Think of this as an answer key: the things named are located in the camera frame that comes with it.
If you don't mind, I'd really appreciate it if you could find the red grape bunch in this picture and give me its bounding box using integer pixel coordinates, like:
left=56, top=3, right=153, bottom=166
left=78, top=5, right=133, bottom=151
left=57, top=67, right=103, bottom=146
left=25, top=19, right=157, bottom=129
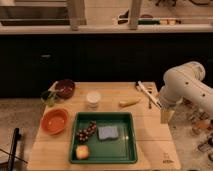
left=76, top=121, right=97, bottom=143

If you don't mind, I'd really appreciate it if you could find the white handled tool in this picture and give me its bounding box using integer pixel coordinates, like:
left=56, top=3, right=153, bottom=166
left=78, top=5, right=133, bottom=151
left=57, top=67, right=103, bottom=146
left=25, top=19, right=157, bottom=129
left=137, top=81, right=162, bottom=109

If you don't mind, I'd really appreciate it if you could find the dark maroon bowl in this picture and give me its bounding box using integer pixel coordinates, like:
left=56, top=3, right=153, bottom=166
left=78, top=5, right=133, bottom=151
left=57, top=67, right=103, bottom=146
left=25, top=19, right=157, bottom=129
left=55, top=79, right=75, bottom=99

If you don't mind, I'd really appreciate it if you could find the orange-red bowl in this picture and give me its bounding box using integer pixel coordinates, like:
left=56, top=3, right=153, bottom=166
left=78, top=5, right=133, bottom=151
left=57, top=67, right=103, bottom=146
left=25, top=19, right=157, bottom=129
left=41, top=109, right=68, bottom=135

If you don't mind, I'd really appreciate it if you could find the black stand post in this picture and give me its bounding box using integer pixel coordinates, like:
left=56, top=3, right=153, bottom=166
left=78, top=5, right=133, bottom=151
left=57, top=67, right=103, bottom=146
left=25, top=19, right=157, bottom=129
left=7, top=128, right=21, bottom=171

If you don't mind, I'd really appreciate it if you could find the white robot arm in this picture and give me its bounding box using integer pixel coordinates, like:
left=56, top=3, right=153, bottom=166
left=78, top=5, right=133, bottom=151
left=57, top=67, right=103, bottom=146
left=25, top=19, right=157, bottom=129
left=158, top=61, right=213, bottom=123

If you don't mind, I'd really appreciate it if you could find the white cup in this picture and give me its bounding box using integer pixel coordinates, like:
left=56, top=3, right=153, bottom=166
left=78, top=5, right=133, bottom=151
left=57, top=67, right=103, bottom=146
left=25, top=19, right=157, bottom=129
left=86, top=91, right=101, bottom=108

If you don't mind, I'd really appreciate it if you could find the red yellow apple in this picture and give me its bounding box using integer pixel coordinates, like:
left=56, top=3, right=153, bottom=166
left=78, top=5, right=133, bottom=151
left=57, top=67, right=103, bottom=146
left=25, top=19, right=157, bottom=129
left=76, top=145, right=90, bottom=160

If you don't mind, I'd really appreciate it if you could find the green leafy vegetable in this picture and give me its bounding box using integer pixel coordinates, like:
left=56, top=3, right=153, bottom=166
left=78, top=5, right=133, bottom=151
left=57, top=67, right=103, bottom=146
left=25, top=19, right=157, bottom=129
left=40, top=91, right=59, bottom=107

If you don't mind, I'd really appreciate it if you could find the left wooden post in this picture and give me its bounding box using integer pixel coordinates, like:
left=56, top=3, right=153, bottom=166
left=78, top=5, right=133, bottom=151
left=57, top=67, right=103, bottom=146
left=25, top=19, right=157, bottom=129
left=67, top=0, right=87, bottom=31

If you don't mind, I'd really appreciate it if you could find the wooden post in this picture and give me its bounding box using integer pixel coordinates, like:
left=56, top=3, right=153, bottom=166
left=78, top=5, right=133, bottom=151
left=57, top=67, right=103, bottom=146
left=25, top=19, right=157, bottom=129
left=67, top=0, right=87, bottom=31
left=129, top=0, right=142, bottom=30

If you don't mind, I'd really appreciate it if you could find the blue sponge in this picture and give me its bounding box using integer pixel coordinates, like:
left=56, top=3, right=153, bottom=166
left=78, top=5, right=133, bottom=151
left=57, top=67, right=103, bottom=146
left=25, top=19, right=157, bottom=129
left=98, top=126, right=118, bottom=140

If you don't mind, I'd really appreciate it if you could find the yellow banana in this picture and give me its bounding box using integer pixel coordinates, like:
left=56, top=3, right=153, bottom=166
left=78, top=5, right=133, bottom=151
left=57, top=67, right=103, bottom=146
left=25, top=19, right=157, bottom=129
left=119, top=98, right=141, bottom=108

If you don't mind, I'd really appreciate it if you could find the right wooden post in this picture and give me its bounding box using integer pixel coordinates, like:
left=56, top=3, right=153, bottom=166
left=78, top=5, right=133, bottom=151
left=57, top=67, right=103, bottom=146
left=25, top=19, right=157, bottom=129
left=129, top=0, right=142, bottom=30

